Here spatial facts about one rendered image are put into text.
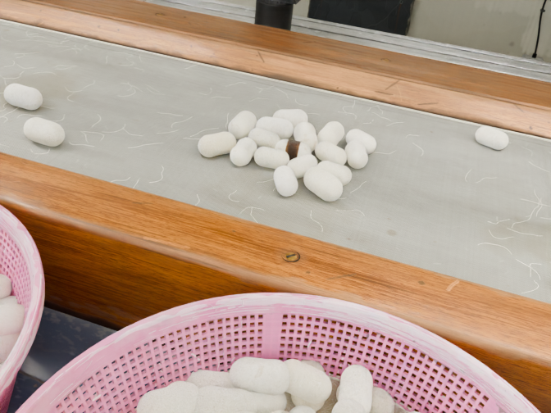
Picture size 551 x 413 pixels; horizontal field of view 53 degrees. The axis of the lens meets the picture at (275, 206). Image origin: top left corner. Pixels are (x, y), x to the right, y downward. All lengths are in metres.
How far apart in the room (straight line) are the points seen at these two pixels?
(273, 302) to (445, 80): 0.42
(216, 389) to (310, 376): 0.05
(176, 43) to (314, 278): 0.45
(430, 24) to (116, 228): 2.30
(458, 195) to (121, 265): 0.29
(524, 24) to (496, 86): 1.90
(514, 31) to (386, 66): 1.93
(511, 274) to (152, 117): 0.35
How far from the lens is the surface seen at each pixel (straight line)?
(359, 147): 0.50
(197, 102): 0.60
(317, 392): 0.31
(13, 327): 0.36
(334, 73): 0.66
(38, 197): 0.41
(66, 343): 0.43
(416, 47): 1.10
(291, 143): 0.49
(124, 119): 0.56
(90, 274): 0.40
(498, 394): 0.31
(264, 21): 0.96
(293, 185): 0.44
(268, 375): 0.31
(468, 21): 2.58
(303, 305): 0.32
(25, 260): 0.36
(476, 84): 0.69
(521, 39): 2.61
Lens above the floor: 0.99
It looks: 35 degrees down
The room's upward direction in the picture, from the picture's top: 7 degrees clockwise
